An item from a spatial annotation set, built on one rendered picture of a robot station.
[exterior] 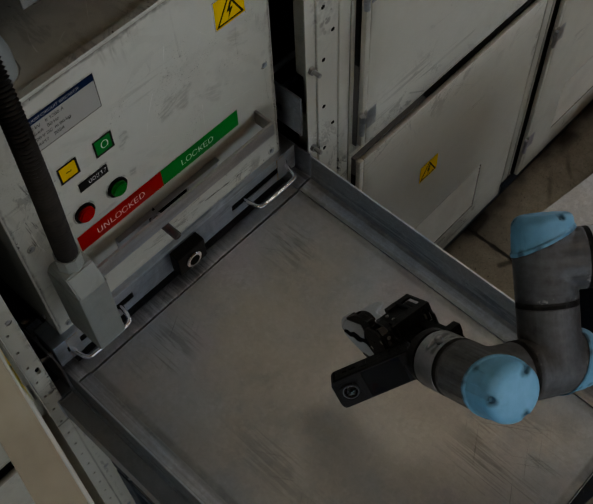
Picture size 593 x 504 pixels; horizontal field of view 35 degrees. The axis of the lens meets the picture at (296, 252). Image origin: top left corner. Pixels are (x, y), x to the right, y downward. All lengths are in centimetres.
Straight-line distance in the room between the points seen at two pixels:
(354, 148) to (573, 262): 75
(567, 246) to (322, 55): 56
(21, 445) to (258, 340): 87
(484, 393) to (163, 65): 60
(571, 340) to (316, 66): 62
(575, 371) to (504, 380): 12
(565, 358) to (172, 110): 63
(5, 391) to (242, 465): 77
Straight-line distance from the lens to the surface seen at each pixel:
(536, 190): 279
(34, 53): 119
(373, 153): 180
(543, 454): 148
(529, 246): 111
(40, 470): 69
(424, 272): 159
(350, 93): 164
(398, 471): 144
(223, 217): 160
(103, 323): 133
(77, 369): 155
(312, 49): 147
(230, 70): 140
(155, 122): 134
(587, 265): 112
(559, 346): 113
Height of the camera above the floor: 220
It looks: 58 degrees down
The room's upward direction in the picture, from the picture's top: 3 degrees counter-clockwise
